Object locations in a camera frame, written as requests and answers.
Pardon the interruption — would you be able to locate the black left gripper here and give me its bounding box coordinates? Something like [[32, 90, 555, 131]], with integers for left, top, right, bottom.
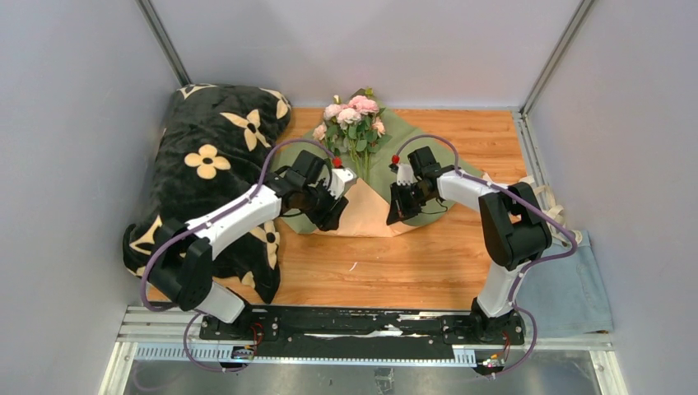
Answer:
[[300, 177, 348, 231]]

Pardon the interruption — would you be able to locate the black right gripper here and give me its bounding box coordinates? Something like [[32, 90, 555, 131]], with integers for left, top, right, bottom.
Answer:
[[388, 180, 434, 225]]

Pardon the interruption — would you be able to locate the green and peach wrapping paper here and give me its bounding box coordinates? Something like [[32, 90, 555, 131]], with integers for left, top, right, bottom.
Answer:
[[271, 90, 489, 239]]

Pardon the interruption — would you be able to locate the pink fake flower bouquet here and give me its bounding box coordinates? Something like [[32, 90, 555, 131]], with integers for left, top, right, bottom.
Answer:
[[312, 87, 389, 182]]

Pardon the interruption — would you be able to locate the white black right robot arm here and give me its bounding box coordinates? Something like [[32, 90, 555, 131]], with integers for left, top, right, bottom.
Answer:
[[386, 146, 552, 344]]

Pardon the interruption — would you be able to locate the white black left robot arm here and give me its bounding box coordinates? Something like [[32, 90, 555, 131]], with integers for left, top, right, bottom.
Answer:
[[142, 150, 358, 340]]

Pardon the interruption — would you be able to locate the black floral plush blanket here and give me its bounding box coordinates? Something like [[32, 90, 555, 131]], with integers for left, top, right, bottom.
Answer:
[[123, 83, 291, 277]]

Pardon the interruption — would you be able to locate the blue denim tote bag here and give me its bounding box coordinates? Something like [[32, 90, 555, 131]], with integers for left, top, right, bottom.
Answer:
[[514, 177, 615, 338]]

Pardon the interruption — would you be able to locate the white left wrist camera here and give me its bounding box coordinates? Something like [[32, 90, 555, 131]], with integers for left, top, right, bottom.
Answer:
[[323, 157, 358, 200]]

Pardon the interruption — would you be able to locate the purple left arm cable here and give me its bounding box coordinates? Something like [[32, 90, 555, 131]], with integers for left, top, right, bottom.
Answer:
[[140, 137, 339, 374]]

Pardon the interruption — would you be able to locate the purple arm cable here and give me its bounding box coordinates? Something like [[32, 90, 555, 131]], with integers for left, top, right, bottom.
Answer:
[[140, 137, 339, 374], [393, 133, 579, 377]]

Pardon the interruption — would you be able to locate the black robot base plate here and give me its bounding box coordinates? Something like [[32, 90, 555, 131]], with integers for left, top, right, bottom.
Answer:
[[199, 305, 526, 361]]

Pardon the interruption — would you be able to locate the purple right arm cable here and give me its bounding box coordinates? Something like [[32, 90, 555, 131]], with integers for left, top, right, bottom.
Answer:
[[393, 133, 579, 377]]

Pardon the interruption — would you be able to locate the aluminium front frame rail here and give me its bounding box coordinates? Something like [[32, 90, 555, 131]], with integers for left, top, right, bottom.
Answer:
[[99, 305, 628, 394]]

